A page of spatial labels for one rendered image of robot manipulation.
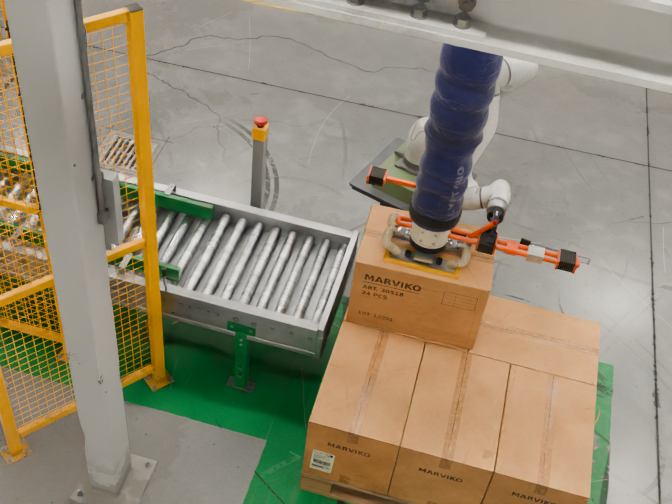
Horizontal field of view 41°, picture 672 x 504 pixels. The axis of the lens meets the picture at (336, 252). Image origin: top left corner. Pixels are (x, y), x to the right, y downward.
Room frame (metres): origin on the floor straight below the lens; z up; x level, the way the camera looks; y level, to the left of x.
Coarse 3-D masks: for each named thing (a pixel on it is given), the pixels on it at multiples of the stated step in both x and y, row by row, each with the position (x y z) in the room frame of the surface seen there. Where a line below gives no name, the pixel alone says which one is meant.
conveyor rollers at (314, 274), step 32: (0, 192) 3.39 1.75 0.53; (32, 224) 3.18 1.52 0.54; (128, 224) 3.26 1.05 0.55; (160, 224) 3.30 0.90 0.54; (224, 224) 3.36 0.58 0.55; (256, 224) 3.39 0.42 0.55; (224, 256) 3.13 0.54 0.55; (288, 256) 3.20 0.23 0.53; (320, 256) 3.21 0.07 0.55; (192, 288) 2.90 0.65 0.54; (224, 288) 2.92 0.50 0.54; (288, 288) 2.97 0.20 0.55; (320, 320) 2.80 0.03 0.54
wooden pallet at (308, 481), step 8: (304, 472) 2.23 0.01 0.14; (304, 480) 2.23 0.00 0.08; (312, 480) 2.22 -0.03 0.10; (320, 480) 2.22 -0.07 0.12; (328, 480) 2.21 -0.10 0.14; (304, 488) 2.23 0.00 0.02; (312, 488) 2.22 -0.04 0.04; (320, 488) 2.22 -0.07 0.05; (328, 488) 2.21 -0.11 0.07; (336, 488) 2.25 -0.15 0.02; (344, 488) 2.25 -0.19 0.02; (352, 488) 2.19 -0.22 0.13; (360, 488) 2.19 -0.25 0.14; (328, 496) 2.21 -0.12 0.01; (336, 496) 2.21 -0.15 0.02; (344, 496) 2.21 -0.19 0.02; (352, 496) 2.22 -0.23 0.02; (360, 496) 2.22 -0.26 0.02; (368, 496) 2.23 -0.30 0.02; (376, 496) 2.23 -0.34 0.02; (384, 496) 2.17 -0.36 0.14
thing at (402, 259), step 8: (400, 248) 2.91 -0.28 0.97; (384, 256) 2.85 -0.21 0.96; (392, 256) 2.85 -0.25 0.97; (400, 256) 2.86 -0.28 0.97; (408, 256) 2.86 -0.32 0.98; (400, 264) 2.83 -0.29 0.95; (408, 264) 2.82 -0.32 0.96; (416, 264) 2.83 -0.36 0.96; (424, 264) 2.83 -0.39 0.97; (432, 264) 2.84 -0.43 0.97; (440, 264) 2.84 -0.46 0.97; (432, 272) 2.81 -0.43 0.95; (440, 272) 2.80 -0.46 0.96; (448, 272) 2.81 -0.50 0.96; (456, 272) 2.81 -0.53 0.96
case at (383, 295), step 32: (384, 224) 3.08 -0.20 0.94; (448, 256) 2.93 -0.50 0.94; (480, 256) 2.95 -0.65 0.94; (352, 288) 2.82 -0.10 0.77; (384, 288) 2.80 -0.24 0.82; (416, 288) 2.78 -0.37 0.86; (448, 288) 2.77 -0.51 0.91; (480, 288) 2.76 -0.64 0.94; (352, 320) 2.81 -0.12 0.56; (384, 320) 2.80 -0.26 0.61; (416, 320) 2.78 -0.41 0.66; (448, 320) 2.76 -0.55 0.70; (480, 320) 2.75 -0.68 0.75
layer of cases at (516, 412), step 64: (512, 320) 2.96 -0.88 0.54; (576, 320) 3.02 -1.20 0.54; (384, 384) 2.48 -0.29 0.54; (448, 384) 2.53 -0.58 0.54; (512, 384) 2.58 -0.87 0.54; (576, 384) 2.62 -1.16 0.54; (320, 448) 2.22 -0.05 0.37; (384, 448) 2.18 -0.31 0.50; (448, 448) 2.19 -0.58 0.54; (512, 448) 2.23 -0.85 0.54; (576, 448) 2.28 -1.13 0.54
